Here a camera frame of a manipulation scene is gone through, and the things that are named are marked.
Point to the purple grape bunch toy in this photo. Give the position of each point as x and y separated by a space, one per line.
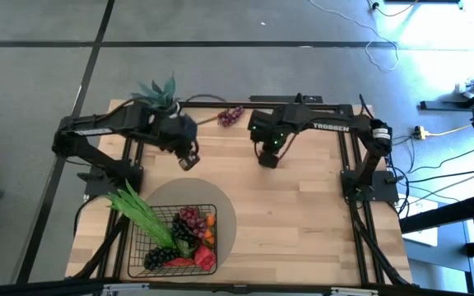
229 118

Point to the green striped vegetable toy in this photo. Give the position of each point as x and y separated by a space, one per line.
186 248

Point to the artificial plant in white pot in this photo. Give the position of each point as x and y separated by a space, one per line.
161 96

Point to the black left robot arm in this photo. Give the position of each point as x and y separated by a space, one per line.
109 119

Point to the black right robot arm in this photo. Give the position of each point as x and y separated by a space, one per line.
331 123

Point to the red chili pepper toy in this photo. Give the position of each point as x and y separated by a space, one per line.
179 262

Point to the black grape bunch toy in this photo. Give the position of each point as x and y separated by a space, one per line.
159 257

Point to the black mounting bar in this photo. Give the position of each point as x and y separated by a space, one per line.
278 98

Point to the black stand foot bar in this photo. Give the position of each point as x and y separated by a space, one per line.
438 105

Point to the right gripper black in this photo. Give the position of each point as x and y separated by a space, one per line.
270 127

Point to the black aluminium table frame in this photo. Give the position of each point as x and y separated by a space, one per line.
229 105

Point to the white power strip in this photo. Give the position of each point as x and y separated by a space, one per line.
419 132

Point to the black beam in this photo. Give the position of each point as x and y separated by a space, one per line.
447 214

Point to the green leafy vegetable toy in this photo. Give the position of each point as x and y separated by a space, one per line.
146 218

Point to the round grey placemat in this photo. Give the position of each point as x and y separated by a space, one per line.
204 193

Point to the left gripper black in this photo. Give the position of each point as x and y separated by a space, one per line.
179 135

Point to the small black camera box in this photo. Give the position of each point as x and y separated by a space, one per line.
240 288

